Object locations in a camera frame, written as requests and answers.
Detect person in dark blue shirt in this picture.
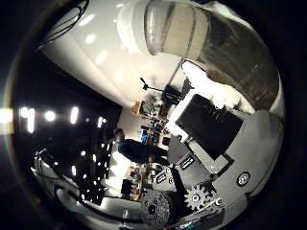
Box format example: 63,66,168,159
112,127,171,167

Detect green potted plant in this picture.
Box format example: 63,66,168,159
143,95,158,115

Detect black tripod stand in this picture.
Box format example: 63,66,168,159
139,77,168,94

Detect black cable loop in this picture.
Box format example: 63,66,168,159
38,0,90,48

